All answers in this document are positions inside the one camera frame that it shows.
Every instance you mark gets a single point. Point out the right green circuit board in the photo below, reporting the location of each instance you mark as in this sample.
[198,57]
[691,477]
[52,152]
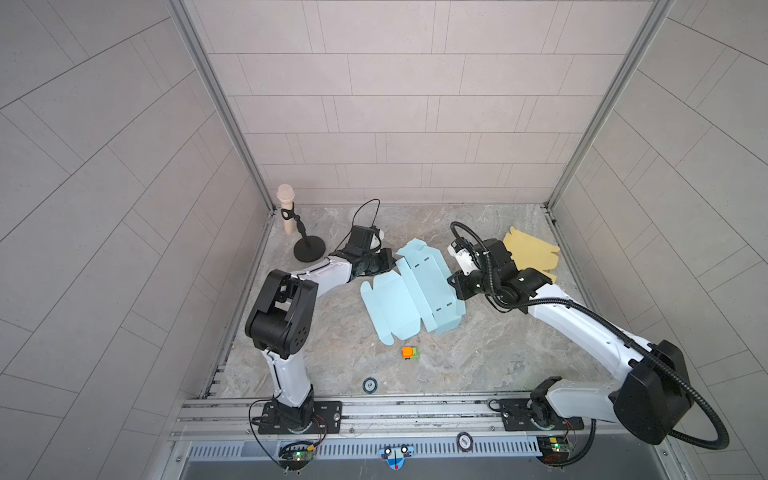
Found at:
[554,449]

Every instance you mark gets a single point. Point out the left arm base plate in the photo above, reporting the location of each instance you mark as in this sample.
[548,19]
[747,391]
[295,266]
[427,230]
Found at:
[317,417]

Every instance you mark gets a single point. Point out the beige microphone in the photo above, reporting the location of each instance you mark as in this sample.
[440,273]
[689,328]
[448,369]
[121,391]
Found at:
[286,195]

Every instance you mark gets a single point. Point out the light blue paper box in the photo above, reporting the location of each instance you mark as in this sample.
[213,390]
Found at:
[415,296]

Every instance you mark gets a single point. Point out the green circuit board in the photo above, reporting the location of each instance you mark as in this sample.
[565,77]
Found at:
[554,449]
[296,455]

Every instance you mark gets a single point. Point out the orange green toy block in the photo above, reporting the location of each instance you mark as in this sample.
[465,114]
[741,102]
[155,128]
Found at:
[410,353]

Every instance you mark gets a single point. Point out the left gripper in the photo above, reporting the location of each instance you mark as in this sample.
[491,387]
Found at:
[384,254]

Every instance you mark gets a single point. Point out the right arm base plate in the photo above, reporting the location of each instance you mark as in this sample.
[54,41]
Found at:
[525,414]

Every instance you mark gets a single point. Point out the round black white disc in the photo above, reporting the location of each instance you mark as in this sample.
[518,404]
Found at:
[464,442]

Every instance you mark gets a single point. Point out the yellow paper box stack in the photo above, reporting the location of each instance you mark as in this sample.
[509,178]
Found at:
[530,252]

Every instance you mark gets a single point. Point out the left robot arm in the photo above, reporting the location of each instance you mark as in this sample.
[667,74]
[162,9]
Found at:
[280,320]

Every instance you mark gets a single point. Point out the blue sticker marker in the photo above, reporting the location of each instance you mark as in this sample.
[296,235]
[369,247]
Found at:
[395,456]

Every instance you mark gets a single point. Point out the black microphone stand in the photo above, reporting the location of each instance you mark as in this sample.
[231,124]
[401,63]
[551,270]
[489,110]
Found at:
[309,248]

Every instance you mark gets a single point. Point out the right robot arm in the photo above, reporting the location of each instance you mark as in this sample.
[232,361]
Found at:
[639,396]

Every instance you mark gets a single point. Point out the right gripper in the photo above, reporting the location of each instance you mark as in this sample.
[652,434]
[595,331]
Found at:
[457,285]

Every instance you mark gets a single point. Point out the left green circuit board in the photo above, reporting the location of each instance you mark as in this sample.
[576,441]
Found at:
[296,455]

